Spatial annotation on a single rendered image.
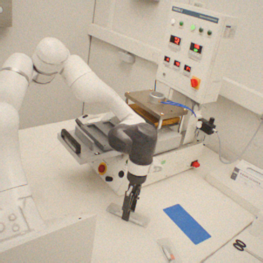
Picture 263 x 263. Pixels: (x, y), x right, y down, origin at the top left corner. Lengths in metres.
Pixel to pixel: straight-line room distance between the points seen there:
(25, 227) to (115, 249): 0.41
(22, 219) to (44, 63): 0.52
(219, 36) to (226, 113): 0.61
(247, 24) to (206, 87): 0.50
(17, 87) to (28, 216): 0.40
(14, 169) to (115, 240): 0.50
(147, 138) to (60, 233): 0.42
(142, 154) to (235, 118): 0.90
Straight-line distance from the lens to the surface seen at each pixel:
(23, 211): 0.86
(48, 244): 0.81
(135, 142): 1.01
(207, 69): 1.37
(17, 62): 1.03
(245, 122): 1.77
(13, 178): 0.88
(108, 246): 1.15
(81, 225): 0.82
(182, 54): 1.47
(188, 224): 1.32
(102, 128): 1.35
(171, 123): 1.43
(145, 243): 1.19
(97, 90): 1.08
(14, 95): 0.97
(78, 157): 1.18
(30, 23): 2.54
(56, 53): 1.03
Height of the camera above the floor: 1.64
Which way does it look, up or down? 28 degrees down
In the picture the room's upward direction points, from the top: 10 degrees clockwise
